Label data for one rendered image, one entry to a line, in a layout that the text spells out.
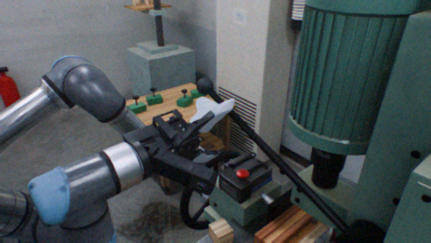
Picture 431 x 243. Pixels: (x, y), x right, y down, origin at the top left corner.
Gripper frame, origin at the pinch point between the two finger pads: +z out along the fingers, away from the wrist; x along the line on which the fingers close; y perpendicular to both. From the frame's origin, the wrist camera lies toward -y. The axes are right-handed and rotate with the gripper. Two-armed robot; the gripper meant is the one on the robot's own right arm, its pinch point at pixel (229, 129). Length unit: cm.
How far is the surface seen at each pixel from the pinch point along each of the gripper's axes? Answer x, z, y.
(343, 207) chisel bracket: 3.4, 9.0, -24.2
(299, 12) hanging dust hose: 23, 122, 69
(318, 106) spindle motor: -14.3, 4.3, -12.3
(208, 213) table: 31.3, 0.1, -1.7
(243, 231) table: 24.6, 1.0, -12.4
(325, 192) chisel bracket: 4.6, 9.9, -20.1
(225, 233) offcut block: 21.1, -4.8, -11.1
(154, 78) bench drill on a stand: 119, 82, 159
